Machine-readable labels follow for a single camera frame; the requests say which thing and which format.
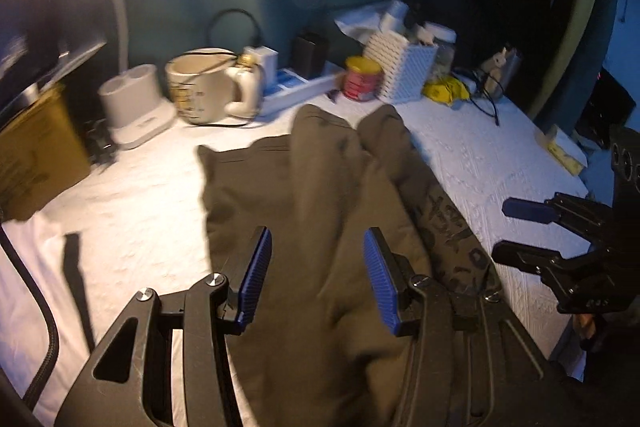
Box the olive brown printed garment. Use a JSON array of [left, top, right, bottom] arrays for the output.
[[198, 105, 500, 426]]

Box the yellow snack packet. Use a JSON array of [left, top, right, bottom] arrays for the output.
[[422, 76, 471, 106]]

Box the white perforated plastic basket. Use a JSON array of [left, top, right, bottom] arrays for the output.
[[363, 31, 438, 104]]

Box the clear jar white lid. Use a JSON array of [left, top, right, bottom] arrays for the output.
[[424, 23, 457, 80]]

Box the red tin can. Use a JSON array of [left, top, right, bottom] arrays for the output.
[[342, 55, 383, 102]]

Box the cardboard box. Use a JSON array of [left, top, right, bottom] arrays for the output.
[[0, 88, 91, 221]]

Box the white power strip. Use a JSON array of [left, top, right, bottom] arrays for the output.
[[259, 62, 344, 117]]

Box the black power adapter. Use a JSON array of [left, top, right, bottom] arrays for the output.
[[290, 31, 329, 79]]

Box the cream electric kettle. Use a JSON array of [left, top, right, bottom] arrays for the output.
[[165, 48, 264, 128]]

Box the black cable bundle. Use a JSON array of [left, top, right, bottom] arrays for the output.
[[451, 66, 501, 127]]

